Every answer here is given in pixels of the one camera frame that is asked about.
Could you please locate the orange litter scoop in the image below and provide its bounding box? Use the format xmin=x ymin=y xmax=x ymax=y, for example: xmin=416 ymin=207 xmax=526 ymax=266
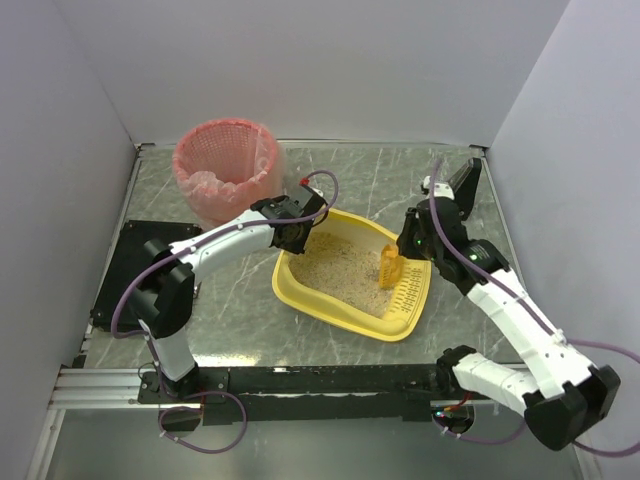
xmin=378 ymin=245 xmax=403 ymax=289

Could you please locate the yellow litter box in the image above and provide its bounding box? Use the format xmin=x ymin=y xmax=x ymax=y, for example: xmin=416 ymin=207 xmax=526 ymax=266
xmin=272 ymin=209 xmax=431 ymax=342

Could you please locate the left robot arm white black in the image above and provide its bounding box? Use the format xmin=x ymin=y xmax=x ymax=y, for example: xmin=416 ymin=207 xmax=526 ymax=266
xmin=127 ymin=185 xmax=327 ymax=398

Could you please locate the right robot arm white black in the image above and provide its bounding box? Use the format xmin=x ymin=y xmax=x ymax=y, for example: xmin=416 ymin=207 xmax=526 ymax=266
xmin=396 ymin=197 xmax=621 ymax=451

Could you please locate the black triangular scoop holder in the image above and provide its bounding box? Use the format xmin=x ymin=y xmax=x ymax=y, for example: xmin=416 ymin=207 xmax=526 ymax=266
xmin=449 ymin=157 xmax=482 ymax=221

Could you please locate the pink lined waste basket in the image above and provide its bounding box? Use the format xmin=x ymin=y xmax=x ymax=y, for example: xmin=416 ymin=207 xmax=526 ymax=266
xmin=172 ymin=118 xmax=286 ymax=230

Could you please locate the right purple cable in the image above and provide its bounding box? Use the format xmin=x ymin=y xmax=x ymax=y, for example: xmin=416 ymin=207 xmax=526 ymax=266
xmin=429 ymin=159 xmax=640 ymax=457

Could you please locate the purple cable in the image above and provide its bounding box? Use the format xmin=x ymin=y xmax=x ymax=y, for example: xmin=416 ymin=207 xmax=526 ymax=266
xmin=109 ymin=170 xmax=340 ymax=341
xmin=429 ymin=159 xmax=640 ymax=457

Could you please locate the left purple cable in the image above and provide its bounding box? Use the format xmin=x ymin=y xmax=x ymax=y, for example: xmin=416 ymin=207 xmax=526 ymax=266
xmin=109 ymin=170 xmax=340 ymax=341

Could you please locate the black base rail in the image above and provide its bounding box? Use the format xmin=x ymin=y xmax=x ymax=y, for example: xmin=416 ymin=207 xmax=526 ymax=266
xmin=138 ymin=364 xmax=465 ymax=426

